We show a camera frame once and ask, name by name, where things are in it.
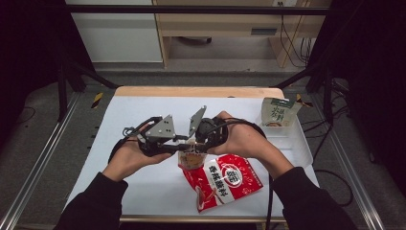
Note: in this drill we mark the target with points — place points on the yellow and black tape strip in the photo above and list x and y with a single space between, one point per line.
97 99
305 103

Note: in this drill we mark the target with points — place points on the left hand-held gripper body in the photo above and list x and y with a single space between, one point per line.
162 129

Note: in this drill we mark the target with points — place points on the translucent plastic container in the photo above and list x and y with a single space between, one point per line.
288 142

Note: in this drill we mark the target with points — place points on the person's right hand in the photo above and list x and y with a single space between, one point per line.
245 139

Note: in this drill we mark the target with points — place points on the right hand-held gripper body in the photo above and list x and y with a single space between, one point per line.
210 131

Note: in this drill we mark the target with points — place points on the person's left hand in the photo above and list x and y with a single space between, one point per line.
130 159

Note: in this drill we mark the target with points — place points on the light wooden desk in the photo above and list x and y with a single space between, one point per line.
217 24

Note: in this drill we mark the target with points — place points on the black metal stand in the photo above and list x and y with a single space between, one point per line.
62 96
327 96

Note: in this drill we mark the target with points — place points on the green and beige food packet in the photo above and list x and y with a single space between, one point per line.
277 111

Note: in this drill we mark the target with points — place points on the black horizontal frame bar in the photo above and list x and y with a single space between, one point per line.
191 9

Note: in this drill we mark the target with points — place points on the white cabinet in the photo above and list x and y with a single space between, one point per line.
118 38

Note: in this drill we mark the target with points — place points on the aluminium floor rail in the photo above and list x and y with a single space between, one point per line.
41 153
351 172

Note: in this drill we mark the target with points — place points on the black curtain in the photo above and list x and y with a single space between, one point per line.
373 64
28 48

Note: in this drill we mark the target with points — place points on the red and white seasoning packet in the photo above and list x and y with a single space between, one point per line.
223 182

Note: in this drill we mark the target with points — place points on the wooden table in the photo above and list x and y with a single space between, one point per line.
198 92

